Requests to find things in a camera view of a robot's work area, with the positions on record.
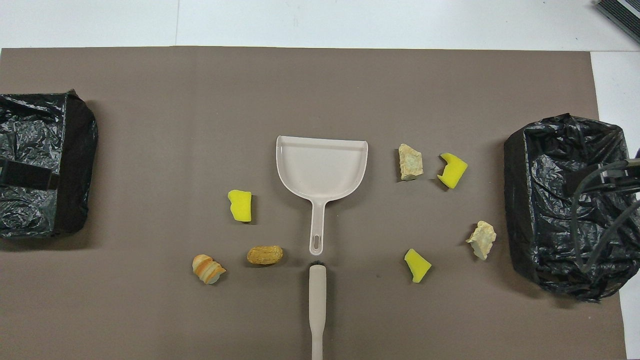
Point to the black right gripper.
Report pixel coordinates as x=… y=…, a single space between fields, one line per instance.
x=590 y=179

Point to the brown round bread roll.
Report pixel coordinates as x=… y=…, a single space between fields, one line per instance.
x=264 y=255

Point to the notched yellow sponge chunk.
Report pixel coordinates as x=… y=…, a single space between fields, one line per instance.
x=454 y=171

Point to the beige stone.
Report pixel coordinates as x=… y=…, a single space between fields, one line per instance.
x=410 y=162

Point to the small wedge yellow sponge chunk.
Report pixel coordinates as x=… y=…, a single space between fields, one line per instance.
x=416 y=265

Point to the beige plastic dustpan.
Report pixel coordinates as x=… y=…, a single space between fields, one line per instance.
x=320 y=170

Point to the striped orange croissant piece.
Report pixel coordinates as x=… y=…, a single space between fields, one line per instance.
x=206 y=267

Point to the dark ribbed device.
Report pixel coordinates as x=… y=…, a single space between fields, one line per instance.
x=622 y=15

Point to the black bag lined bin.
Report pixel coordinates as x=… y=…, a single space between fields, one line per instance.
x=75 y=165
x=540 y=200

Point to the cream torn croissant piece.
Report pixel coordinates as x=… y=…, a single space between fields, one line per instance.
x=482 y=240

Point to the brown paper table mat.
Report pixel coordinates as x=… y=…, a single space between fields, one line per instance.
x=320 y=90

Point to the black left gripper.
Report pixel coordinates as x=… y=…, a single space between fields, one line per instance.
x=25 y=173

